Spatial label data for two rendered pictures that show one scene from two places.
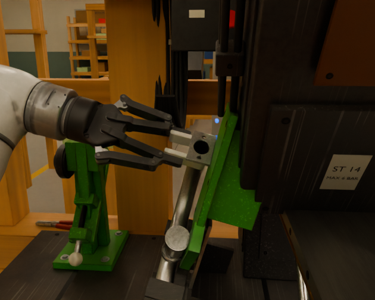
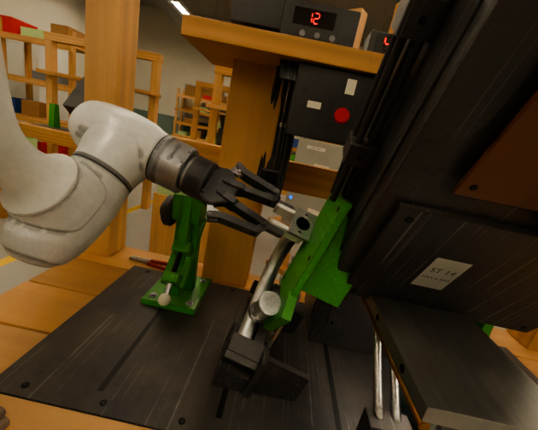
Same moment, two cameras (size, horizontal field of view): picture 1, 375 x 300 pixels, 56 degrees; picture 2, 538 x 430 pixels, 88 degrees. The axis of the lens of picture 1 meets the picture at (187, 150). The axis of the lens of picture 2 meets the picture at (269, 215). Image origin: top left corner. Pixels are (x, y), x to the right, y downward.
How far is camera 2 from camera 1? 0.10 m
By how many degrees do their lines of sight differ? 3
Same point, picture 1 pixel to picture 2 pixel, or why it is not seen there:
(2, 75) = (133, 122)
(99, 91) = (208, 154)
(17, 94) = (145, 142)
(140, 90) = (246, 161)
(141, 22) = (260, 102)
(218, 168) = (323, 248)
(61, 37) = (169, 103)
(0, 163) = (117, 203)
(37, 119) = (159, 169)
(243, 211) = (335, 289)
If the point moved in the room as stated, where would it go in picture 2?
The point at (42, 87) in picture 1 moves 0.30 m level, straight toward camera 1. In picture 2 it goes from (169, 141) to (195, 181)
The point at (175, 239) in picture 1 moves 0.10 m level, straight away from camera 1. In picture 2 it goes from (268, 304) to (266, 273)
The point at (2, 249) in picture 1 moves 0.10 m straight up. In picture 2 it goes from (96, 276) to (97, 243)
